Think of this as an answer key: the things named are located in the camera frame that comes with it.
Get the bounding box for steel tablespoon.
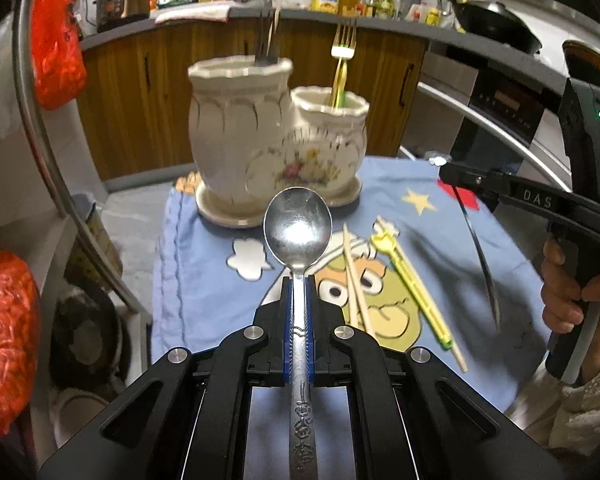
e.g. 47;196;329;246
263;186;332;479

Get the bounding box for wooden chopstick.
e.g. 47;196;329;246
451;342;468;373
342;224;376;338

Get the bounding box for yellow green plastic utensil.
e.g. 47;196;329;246
370;216;454;350

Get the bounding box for gold fork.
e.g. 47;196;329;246
330;18;356;108

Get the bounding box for wooden kitchen cabinets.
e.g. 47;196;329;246
76;14;429;181

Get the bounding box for right hand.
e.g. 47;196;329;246
541;237;600;334

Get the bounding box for white ceramic oval saucer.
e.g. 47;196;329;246
194;174;363;230

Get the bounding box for blue cartoon print cloth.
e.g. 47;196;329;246
151;157;548;409

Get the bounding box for white ceramic double utensil holder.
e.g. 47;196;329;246
187;55;370;226

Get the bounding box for built-in oven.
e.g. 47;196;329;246
402;48;571;185

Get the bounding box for black wok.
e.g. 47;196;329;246
448;0;542;55

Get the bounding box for wooden knife block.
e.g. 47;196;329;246
338;0;360;18

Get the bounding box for white dish towel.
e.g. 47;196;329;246
154;0;240;25

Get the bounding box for red plastic bag lower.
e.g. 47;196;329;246
0;250;41;438

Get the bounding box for red plastic bag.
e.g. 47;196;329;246
31;0;87;110
0;250;41;438

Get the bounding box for red plastic bag upper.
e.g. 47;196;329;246
31;0;87;110

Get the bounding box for electric pressure cooker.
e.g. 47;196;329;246
95;0;151;32

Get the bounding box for chrome curved rail right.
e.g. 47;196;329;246
417;81;571;193

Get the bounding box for chrome curved rail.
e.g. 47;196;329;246
12;0;147;313
417;81;571;193

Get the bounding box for chrome curved rail left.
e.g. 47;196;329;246
12;0;147;313

